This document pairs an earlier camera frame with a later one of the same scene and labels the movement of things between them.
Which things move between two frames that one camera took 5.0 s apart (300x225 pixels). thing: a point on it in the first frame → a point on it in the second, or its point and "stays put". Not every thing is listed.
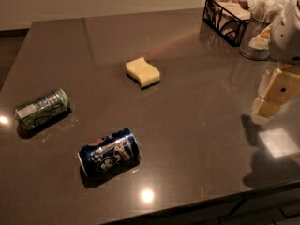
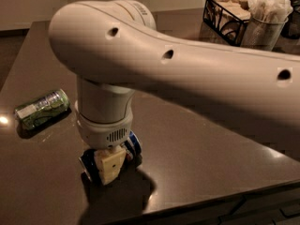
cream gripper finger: (277, 86) → (106, 136)
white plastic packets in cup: (264, 8) stays put
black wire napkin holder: (226, 14) stays put
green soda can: (32, 113) stays put
